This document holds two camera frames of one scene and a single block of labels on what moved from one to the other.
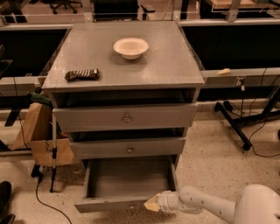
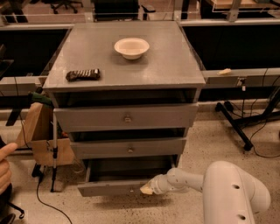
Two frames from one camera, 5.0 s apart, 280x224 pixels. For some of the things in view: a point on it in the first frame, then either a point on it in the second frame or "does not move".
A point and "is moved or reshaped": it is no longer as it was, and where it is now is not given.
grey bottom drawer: x=123 y=185 is moved or reshaped
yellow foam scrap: x=223 y=72 does not move
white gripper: x=164 y=200 to x=157 y=185
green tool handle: x=38 y=97 does not move
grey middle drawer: x=127 y=148 does not move
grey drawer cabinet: x=124 y=90 does not move
